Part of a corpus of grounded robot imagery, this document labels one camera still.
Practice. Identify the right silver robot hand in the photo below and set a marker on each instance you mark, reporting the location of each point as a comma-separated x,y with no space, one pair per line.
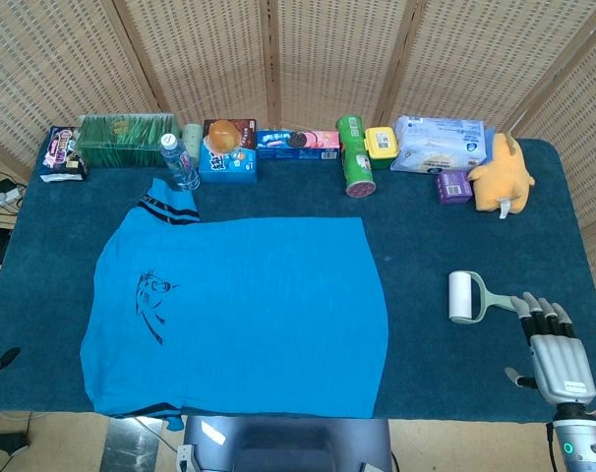
561,359

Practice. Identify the left dark robot hand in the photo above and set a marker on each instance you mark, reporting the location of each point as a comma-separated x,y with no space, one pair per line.
0,361

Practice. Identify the shiny metal floor plate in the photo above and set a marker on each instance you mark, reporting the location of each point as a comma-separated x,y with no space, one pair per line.
136,445

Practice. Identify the white power strip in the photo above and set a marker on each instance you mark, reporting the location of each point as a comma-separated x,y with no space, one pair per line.
0,200

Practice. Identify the yellow plush toy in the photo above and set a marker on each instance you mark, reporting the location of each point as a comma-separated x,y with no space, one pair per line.
504,177

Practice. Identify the small purple box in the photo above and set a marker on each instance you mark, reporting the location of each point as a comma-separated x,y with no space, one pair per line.
453,187

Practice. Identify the purple snack bag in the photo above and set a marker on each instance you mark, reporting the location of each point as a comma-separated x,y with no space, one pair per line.
62,155

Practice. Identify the blue t-shirt cat print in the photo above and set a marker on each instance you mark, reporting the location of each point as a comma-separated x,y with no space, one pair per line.
239,314

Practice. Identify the white blue wipes pack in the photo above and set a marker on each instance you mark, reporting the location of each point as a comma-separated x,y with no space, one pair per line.
438,145

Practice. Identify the green grass pattern box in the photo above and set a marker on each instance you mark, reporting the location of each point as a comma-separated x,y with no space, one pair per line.
123,140

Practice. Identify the clear water bottle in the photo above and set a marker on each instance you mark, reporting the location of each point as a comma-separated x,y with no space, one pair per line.
180,164

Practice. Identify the green container yellow lid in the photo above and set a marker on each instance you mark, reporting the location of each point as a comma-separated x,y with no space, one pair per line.
381,142

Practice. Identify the green chips can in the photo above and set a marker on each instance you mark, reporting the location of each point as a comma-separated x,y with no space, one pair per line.
356,162

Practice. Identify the grey robot torso base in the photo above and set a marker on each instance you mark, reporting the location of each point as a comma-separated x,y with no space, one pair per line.
288,445

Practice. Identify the blue snack box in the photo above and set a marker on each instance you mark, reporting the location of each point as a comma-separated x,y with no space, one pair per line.
229,164

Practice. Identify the blue pink cookie box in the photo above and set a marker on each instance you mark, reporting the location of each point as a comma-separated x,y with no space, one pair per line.
298,143

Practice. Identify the woven folding screen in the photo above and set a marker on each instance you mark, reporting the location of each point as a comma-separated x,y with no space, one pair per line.
327,54

